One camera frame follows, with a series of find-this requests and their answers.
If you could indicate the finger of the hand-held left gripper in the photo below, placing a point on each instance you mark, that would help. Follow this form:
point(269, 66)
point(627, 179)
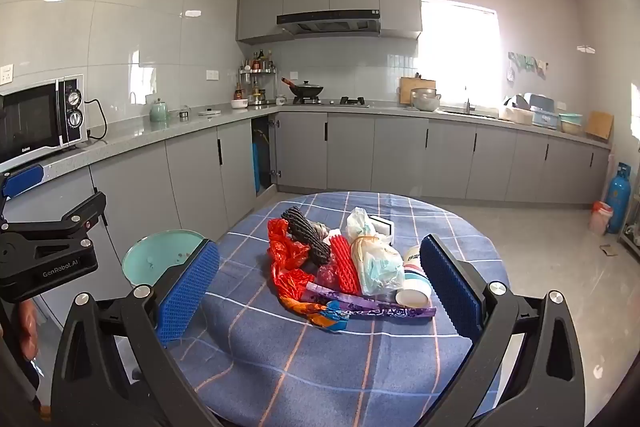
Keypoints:
point(22, 181)
point(75, 214)

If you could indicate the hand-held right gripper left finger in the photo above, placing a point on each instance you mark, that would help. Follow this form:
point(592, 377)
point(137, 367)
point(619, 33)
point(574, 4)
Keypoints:
point(187, 292)

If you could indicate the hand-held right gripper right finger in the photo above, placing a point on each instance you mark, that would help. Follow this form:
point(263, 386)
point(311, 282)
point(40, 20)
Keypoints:
point(452, 292)

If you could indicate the white paper cup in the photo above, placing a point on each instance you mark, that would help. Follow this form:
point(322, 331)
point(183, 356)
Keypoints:
point(415, 279)

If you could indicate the teal enamel basin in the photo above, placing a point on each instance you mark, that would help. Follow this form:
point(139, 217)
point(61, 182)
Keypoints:
point(150, 262)

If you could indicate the purple wrapper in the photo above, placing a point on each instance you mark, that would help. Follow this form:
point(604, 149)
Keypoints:
point(380, 311)

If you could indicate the clear plastic bag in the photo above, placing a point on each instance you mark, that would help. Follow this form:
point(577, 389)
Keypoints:
point(377, 269)

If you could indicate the white sponge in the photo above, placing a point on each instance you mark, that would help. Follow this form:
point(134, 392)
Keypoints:
point(384, 229)

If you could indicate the red plastic bag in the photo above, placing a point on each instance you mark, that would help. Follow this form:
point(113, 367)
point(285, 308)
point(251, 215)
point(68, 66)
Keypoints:
point(285, 257)

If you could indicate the red ridged plastic piece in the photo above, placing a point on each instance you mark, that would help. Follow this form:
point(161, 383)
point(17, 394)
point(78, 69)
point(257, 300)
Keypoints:
point(345, 264)

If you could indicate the white plastic bag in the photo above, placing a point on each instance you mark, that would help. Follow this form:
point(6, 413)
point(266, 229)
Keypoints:
point(361, 222)

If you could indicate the pink plastic bag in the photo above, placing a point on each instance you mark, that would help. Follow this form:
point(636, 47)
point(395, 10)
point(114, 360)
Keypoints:
point(327, 278)

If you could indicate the orange and blue wrapper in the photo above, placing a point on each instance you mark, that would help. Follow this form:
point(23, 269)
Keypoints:
point(325, 316)

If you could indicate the person's left hand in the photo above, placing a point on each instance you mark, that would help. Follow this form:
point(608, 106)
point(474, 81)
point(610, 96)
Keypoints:
point(28, 332)

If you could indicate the black and silver microwave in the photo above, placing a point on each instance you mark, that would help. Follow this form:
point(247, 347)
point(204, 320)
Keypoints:
point(35, 122)

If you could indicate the grey speckled countertop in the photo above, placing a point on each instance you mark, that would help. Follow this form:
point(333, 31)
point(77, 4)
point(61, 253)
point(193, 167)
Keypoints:
point(125, 137)

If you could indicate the blue plaid tablecloth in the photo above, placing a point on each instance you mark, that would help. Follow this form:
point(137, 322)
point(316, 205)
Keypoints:
point(280, 372)

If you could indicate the green ceramic teapot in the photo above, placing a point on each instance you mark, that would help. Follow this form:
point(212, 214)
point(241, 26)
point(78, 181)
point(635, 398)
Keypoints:
point(160, 113)

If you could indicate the blue item inside cabinet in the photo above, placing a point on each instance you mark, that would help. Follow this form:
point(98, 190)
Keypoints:
point(257, 167)

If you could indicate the grey lower cabinets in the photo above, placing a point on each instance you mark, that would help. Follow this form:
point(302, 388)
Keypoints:
point(400, 157)

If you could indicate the pink floor bin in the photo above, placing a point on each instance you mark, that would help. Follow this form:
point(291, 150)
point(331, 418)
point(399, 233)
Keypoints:
point(600, 218)

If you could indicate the flat white plate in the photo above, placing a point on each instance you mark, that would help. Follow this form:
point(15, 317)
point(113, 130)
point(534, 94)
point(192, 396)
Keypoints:
point(209, 112)

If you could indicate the metal sink faucet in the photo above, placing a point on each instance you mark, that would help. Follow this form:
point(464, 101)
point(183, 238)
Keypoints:
point(468, 107)

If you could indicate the white plastic basin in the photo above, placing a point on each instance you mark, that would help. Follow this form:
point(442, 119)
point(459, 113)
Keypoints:
point(517, 115)

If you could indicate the blue gas cylinder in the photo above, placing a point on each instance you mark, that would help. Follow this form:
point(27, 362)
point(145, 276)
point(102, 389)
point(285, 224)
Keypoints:
point(617, 197)

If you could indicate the metal pot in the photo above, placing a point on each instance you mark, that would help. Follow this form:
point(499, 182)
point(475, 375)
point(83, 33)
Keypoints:
point(425, 102)

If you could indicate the white bowl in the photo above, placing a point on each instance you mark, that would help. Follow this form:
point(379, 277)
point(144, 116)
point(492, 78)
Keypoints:
point(239, 104)

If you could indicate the blue dish box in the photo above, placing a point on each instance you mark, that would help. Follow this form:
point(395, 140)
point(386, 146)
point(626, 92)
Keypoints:
point(545, 117)

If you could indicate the green plastic basin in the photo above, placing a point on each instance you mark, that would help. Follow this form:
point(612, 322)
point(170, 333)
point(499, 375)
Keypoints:
point(570, 125)

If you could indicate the wooden cutting board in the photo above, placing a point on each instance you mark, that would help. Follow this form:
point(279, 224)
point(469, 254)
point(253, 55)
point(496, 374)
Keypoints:
point(407, 87)

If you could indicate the small wooden board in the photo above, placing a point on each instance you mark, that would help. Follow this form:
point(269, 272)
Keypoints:
point(599, 125)

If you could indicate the metal spice rack with bottles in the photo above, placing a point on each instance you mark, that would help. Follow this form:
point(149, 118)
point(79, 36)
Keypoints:
point(257, 69)

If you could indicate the black wok with lid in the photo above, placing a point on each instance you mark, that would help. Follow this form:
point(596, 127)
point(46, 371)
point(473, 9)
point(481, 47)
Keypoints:
point(306, 91)

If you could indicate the bright window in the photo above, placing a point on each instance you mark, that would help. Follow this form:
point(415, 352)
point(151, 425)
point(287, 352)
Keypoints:
point(457, 52)

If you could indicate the black range hood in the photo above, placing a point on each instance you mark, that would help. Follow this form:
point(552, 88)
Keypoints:
point(327, 24)

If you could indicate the hanging wall items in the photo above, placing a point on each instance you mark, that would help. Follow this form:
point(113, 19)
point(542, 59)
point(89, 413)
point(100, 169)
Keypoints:
point(525, 62)

